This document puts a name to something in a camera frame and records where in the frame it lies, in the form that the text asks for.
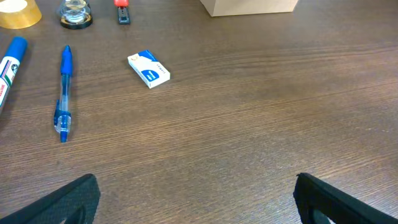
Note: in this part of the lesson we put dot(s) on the yellow adhesive tape roll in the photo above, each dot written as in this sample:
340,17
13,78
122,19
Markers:
19,14

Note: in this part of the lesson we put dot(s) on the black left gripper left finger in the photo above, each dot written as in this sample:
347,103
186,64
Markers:
75,202

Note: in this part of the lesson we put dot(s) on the blue ballpoint pen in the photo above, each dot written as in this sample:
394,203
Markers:
62,118

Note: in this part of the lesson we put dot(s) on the brown cardboard box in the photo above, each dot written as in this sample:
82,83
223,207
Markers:
217,8

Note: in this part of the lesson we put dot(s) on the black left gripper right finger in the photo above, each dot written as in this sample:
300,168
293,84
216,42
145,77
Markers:
319,202

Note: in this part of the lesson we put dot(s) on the blue white marker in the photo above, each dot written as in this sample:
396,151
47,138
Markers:
10,64

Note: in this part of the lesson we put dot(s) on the white blue staples box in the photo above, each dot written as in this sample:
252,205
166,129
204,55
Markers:
147,66

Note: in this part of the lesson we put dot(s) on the black yellow correction tape dispenser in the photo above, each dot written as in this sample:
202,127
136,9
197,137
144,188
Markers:
75,14

